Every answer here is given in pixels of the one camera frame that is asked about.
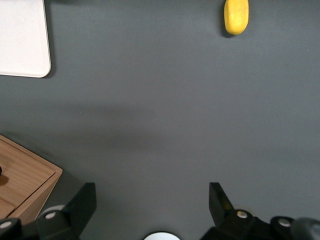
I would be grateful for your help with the dark grey table mat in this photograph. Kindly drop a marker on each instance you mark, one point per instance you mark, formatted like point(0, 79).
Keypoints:
point(160, 100)

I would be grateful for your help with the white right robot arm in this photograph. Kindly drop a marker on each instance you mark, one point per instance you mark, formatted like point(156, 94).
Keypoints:
point(161, 237)

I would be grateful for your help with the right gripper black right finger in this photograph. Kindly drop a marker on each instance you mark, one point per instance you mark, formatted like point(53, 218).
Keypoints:
point(217, 207)

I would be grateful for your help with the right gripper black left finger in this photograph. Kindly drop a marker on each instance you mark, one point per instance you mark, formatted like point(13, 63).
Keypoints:
point(80, 205)

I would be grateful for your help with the yellow lemon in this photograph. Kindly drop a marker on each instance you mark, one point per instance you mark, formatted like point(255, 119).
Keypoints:
point(236, 17)

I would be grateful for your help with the wooden drawer cabinet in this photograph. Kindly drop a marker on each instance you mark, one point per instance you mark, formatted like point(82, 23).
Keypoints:
point(22, 175)

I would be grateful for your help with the cream rectangular tray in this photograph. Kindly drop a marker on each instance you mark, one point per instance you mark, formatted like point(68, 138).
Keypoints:
point(22, 37)

